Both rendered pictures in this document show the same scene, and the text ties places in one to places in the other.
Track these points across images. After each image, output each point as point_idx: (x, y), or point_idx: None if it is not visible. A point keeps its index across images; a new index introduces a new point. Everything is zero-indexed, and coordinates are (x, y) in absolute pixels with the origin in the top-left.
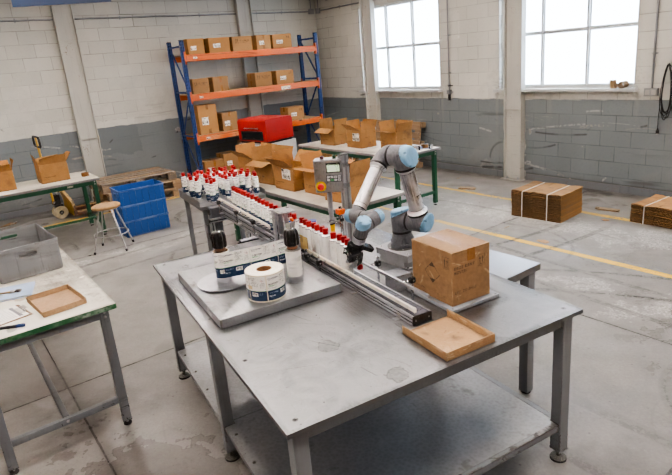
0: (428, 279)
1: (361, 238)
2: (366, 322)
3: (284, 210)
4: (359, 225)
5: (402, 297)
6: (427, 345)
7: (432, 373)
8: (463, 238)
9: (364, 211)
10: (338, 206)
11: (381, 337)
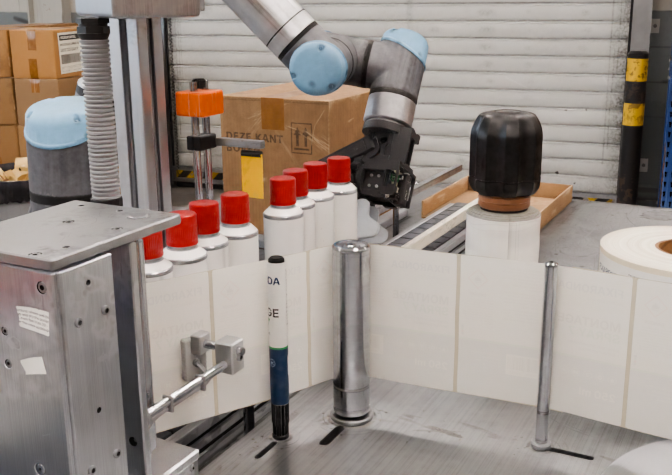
0: None
1: None
2: (548, 260)
3: (81, 220)
4: (427, 52)
5: (426, 223)
6: (559, 204)
7: (617, 203)
8: (288, 87)
9: (333, 36)
10: (193, 81)
11: (581, 240)
